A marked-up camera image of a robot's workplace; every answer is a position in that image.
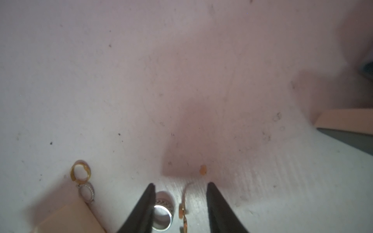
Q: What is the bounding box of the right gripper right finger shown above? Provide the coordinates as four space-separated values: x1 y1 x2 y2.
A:
206 182 249 233

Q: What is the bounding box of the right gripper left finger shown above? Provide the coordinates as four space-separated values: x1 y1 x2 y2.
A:
118 183 156 233

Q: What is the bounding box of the thin gold band ring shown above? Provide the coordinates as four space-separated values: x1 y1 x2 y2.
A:
178 183 193 233

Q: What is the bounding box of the silver beaded ring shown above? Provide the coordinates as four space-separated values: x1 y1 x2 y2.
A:
77 182 96 204

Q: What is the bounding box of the grey stapler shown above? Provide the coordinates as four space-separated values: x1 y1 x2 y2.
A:
314 52 373 156

